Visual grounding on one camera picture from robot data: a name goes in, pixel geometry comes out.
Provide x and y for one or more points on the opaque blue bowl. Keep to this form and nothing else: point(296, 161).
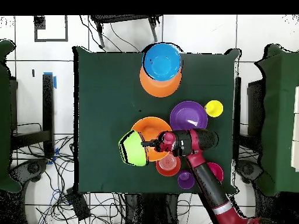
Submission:
point(162, 61)

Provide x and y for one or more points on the small black floor marker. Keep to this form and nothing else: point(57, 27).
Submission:
point(33, 73)

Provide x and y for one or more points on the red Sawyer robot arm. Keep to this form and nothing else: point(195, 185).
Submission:
point(210, 184)

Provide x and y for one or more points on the wide purple bowl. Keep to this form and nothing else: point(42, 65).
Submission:
point(186, 114)

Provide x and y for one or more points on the large orange bowl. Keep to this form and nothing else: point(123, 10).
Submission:
point(161, 89)
point(150, 127)

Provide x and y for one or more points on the purple cup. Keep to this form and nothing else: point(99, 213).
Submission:
point(184, 180)

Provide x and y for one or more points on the green bowl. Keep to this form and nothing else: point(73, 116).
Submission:
point(134, 149)

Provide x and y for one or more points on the black power strip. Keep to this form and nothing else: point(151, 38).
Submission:
point(78, 205)

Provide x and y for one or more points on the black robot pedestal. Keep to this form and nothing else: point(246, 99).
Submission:
point(149, 210)

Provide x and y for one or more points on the yellow cup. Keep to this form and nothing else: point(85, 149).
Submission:
point(213, 109)

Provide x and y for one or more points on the pink bowl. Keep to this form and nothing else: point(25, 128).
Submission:
point(217, 170)

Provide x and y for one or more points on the dark green tablecloth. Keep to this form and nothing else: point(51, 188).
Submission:
point(105, 93)

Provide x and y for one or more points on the black beam with blue tape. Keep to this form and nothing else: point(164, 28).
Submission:
point(48, 105)

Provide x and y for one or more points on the neighbouring green table cloth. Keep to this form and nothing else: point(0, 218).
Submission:
point(280, 105)
point(4, 116)

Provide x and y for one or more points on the black metal stand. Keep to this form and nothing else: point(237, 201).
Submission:
point(121, 18)

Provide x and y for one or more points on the small red-orange bowl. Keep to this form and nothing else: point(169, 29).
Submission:
point(168, 166)

